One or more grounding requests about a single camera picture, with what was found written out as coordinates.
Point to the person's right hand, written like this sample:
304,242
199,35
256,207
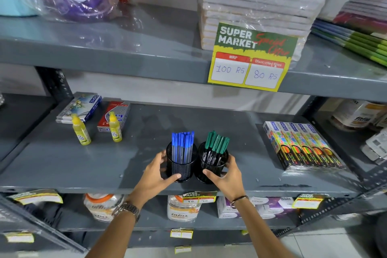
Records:
230,182

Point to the person's left hand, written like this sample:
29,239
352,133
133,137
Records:
149,180

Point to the person's left thumb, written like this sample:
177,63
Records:
171,179

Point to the person's right thumb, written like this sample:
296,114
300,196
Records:
212,175

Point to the black mesh holder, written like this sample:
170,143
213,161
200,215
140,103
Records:
181,170
210,165

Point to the person's right forearm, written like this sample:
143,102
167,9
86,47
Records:
261,232

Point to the person's left forearm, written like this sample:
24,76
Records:
113,235

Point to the small yellow price tag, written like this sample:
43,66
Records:
201,197
19,237
308,202
36,196
183,249
181,233

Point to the bunch of green pens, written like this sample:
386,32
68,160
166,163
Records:
217,144

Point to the clear jar with white label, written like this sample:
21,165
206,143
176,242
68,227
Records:
181,211

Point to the white and purple box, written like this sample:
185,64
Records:
225,209
273,206

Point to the bunch of blue pens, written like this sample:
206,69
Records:
183,144

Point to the grey metal shelf rack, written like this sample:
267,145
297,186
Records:
18,118
341,146
127,152

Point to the silver wristwatch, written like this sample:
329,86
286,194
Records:
128,208

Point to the colourful crayon box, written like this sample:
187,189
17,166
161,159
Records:
314,144
292,143
303,143
328,147
276,143

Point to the yellow glue bottle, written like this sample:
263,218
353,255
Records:
115,129
80,132

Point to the clear jar with orange lid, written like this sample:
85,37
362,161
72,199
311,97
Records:
101,206

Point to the red flat box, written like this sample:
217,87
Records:
116,111

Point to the blue and white flat box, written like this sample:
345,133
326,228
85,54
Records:
83,105

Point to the large green yellow price sign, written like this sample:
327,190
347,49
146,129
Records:
251,55

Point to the clear jar with yellow label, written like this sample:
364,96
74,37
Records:
355,115

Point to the white printed packet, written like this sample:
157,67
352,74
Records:
376,146

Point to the stack of colourful notebooks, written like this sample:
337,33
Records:
359,25

